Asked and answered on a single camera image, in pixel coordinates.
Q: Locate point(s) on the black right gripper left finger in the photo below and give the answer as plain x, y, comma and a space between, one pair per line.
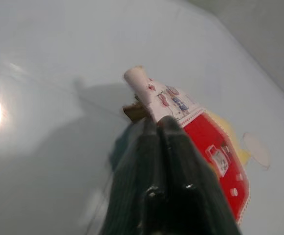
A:
132, 176

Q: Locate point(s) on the brown cardboard scrap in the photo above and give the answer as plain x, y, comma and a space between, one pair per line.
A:
134, 112

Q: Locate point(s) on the white oval paper piece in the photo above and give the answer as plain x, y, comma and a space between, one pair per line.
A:
256, 149

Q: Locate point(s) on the red and white snack wrapper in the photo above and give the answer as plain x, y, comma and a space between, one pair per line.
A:
200, 132

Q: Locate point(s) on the yellow paper scrap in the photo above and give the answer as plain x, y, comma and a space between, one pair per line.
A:
229, 132

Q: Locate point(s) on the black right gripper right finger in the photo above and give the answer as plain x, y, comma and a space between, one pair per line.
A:
185, 171

